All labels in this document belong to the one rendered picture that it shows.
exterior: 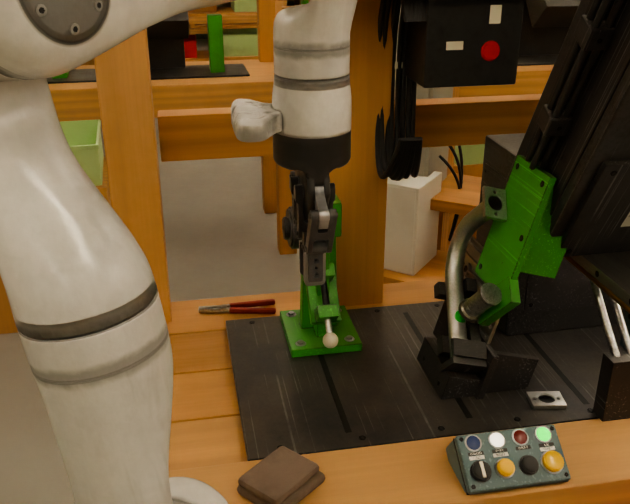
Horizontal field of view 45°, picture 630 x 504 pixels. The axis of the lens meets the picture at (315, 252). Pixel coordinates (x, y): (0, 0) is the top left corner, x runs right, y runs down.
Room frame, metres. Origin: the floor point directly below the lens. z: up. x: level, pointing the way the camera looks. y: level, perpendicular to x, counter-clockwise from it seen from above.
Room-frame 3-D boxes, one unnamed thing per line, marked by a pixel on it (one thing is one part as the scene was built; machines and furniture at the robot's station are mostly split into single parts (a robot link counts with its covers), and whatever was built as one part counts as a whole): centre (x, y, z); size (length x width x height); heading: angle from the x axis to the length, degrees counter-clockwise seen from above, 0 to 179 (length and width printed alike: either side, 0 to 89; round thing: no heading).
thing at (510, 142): (1.35, -0.49, 1.07); 0.30 x 0.18 x 0.34; 101
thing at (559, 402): (1.03, -0.38, 0.90); 0.06 x 0.04 x 0.01; 92
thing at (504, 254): (1.12, -0.34, 1.17); 0.13 x 0.12 x 0.20; 101
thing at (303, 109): (0.71, 0.02, 1.47); 0.11 x 0.09 x 0.06; 101
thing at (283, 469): (0.83, 0.05, 0.91); 0.10 x 0.08 x 0.03; 140
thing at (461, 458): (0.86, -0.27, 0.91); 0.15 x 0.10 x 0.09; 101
